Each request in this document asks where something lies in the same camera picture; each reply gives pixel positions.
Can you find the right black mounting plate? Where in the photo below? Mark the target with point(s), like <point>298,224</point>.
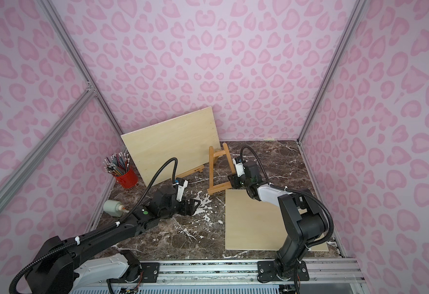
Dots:
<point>266,272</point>

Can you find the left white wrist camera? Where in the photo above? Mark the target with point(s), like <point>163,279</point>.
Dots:
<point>181,184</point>

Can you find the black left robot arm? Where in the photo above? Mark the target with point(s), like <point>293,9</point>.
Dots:
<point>54,269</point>

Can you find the small wooden easel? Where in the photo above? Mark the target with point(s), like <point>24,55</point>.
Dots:
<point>198,169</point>
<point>219,162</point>

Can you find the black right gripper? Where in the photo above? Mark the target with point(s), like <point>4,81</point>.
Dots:
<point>236,179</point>

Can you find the black mounting plate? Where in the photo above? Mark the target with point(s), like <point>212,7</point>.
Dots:
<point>266,272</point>
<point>146,272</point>

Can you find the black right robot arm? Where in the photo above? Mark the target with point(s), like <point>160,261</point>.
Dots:
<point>306,219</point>

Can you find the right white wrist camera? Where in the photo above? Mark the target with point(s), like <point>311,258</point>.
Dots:
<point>239,167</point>

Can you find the light wooden board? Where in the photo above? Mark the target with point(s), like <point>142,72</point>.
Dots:
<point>252,225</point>
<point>187,138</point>

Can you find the red pencil cup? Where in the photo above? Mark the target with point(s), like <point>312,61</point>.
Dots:
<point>128,180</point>

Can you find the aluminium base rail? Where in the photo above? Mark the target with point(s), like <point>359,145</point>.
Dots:
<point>238,276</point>

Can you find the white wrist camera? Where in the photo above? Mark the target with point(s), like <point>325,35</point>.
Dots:
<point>239,167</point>
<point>181,184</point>

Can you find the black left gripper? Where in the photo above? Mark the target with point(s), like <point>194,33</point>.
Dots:
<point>185,204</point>

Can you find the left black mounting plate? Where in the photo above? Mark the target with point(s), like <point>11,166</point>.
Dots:
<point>146,272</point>

